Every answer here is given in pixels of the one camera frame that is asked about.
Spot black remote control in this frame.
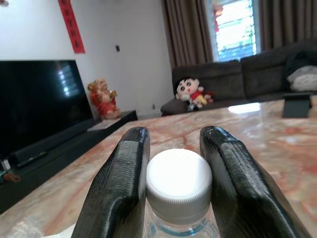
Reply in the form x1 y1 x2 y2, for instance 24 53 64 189
16 151 48 169

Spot window with louvres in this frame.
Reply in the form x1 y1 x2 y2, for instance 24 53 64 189
205 0 261 62

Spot red paper wall banner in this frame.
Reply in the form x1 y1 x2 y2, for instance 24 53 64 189
58 0 86 54

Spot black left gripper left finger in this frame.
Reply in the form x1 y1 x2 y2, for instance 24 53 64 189
71 126 151 238

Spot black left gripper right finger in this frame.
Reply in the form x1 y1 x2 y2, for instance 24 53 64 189
199 126 317 238

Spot black low tv cabinet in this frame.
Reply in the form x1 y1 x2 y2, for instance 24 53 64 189
0 110 138 214

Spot clear plastic bottle white cap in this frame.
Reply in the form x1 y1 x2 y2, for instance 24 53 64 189
142 149 221 238

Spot laughing buddha statue red robe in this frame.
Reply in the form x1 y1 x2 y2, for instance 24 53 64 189
87 78 122 121

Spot small black white plush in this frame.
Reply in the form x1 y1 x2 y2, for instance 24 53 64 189
181 93 199 111

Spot black flat screen television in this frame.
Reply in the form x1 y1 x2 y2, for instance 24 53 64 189
0 59 94 156

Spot black soundbar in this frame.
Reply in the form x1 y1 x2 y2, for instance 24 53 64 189
9 118 95 166

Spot brown curtain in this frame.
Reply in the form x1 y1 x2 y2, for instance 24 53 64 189
160 0 213 67
257 0 317 52

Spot dark grey fabric sofa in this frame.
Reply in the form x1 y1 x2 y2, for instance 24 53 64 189
160 41 317 117

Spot cartoon boy plush red shirt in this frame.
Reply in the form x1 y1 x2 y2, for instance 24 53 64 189
174 76 208 111

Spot small red plush doll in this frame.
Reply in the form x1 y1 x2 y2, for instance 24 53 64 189
203 90 215 104

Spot black folding stand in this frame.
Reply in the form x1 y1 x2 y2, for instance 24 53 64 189
282 93 313 119

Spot grey knitted pillow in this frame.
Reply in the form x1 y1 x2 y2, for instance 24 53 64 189
287 65 317 92

